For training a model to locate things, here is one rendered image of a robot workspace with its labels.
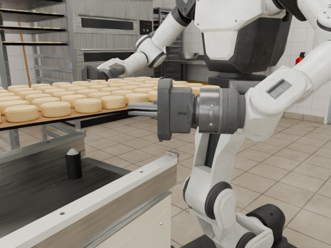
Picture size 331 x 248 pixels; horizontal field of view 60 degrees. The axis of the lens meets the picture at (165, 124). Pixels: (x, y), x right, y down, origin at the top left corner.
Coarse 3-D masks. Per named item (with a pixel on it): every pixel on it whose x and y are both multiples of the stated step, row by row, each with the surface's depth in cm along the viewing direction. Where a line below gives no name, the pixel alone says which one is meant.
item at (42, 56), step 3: (33, 54) 235; (36, 54) 231; (39, 54) 227; (42, 54) 223; (45, 54) 220; (30, 57) 235; (33, 57) 234; (36, 57) 232; (39, 57) 228; (42, 57) 224; (45, 57) 221; (48, 57) 217; (51, 57) 214; (54, 57) 211; (57, 57) 208; (60, 57) 204; (63, 57) 201; (66, 57) 198; (69, 57) 195
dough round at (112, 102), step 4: (104, 96) 59; (108, 96) 59; (112, 96) 59; (116, 96) 59; (120, 96) 59; (104, 100) 56; (108, 100) 56; (112, 100) 56; (116, 100) 56; (120, 100) 57; (124, 100) 58; (104, 104) 56; (108, 104) 56; (112, 104) 56; (116, 104) 56; (120, 104) 57; (124, 104) 58; (104, 108) 57; (108, 108) 57; (112, 108) 57; (116, 108) 57
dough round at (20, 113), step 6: (6, 108) 47; (12, 108) 47; (18, 108) 47; (24, 108) 47; (30, 108) 47; (36, 108) 48; (6, 114) 46; (12, 114) 46; (18, 114) 46; (24, 114) 46; (30, 114) 47; (36, 114) 48; (6, 120) 47; (12, 120) 46; (18, 120) 46; (24, 120) 46; (30, 120) 47
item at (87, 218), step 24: (144, 168) 53; (168, 168) 56; (96, 192) 44; (120, 192) 45; (144, 192) 51; (48, 216) 38; (72, 216) 38; (96, 216) 42; (120, 216) 46; (0, 240) 33; (24, 240) 33; (48, 240) 36; (72, 240) 39
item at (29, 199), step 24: (72, 168) 61; (96, 168) 68; (0, 192) 57; (24, 192) 57; (48, 192) 57; (72, 192) 57; (168, 192) 57; (0, 216) 49; (24, 216) 49; (144, 216) 50; (168, 216) 57; (96, 240) 43; (120, 240) 46; (144, 240) 51; (168, 240) 59
